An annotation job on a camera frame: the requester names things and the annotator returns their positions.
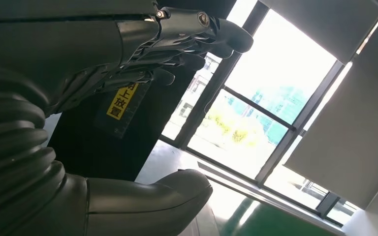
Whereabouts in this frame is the dark window frame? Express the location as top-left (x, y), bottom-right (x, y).
top-left (159, 0), bottom-right (359, 227)

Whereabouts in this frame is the green conveyor belt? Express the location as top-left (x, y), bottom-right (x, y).
top-left (221, 197), bottom-right (333, 236)

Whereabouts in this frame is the white window sill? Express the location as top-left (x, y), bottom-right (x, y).
top-left (197, 161), bottom-right (346, 235)

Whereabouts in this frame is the black inbound scanner machine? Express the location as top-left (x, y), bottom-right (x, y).
top-left (47, 0), bottom-right (239, 182)

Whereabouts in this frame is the yellow green tree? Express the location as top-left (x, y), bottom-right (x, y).
top-left (208, 111), bottom-right (258, 147)

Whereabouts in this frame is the pale building outside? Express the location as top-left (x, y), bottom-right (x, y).
top-left (161, 54), bottom-right (222, 141)

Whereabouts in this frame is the grey roller blind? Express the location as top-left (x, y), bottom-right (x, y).
top-left (285, 14), bottom-right (378, 209)

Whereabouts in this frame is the yellow black label sticker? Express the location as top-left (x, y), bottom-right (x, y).
top-left (94, 81), bottom-right (152, 139)

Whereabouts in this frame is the blue glass building outside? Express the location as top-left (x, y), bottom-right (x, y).
top-left (228, 86), bottom-right (307, 144)

